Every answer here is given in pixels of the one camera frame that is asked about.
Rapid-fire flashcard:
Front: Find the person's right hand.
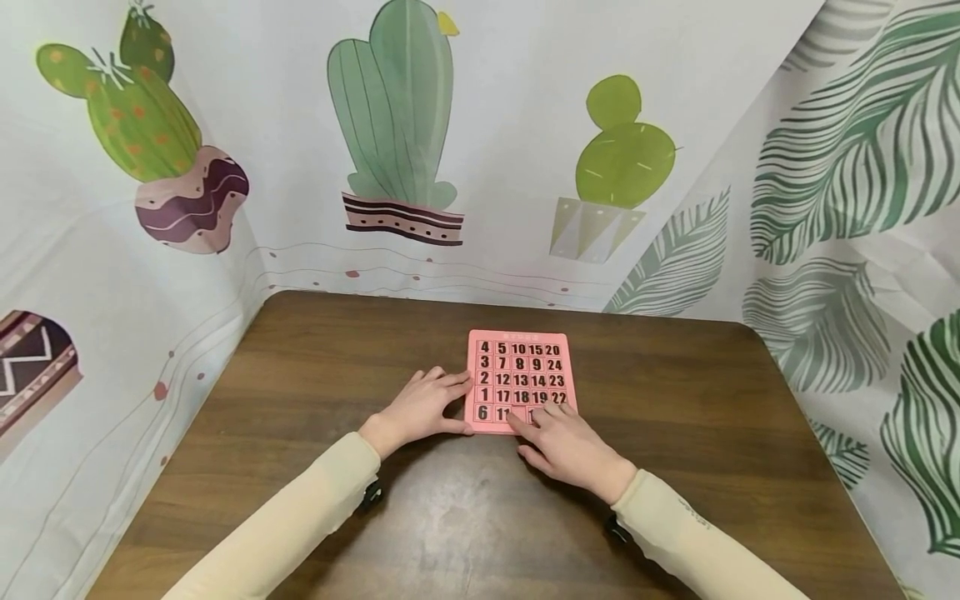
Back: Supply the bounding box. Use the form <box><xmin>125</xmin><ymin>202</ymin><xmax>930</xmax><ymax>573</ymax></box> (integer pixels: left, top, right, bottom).
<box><xmin>505</xmin><ymin>402</ymin><xmax>639</xmax><ymax>507</ymax></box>

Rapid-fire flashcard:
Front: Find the person's left hand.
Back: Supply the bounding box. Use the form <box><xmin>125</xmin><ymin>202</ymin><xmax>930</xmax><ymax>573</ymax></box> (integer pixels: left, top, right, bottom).
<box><xmin>357</xmin><ymin>366</ymin><xmax>477</xmax><ymax>461</ymax></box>

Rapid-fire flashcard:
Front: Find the pink sliding number puzzle board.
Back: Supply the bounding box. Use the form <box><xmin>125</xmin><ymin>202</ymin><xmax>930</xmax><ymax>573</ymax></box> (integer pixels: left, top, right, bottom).
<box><xmin>464</xmin><ymin>329</ymin><xmax>579</xmax><ymax>437</ymax></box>

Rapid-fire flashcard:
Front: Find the person's left forearm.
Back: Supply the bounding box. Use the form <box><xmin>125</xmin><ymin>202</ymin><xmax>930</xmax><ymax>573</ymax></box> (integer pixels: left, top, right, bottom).
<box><xmin>160</xmin><ymin>432</ymin><xmax>383</xmax><ymax>600</ymax></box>

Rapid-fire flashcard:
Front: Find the person's right forearm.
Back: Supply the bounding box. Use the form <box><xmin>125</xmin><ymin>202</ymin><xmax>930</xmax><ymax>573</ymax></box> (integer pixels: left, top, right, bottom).
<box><xmin>610</xmin><ymin>468</ymin><xmax>813</xmax><ymax>600</ymax></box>

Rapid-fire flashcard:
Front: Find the grid of pink number tiles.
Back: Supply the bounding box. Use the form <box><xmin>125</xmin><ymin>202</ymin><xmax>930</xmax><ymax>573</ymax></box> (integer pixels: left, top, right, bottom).
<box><xmin>475</xmin><ymin>339</ymin><xmax>569</xmax><ymax>424</ymax></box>

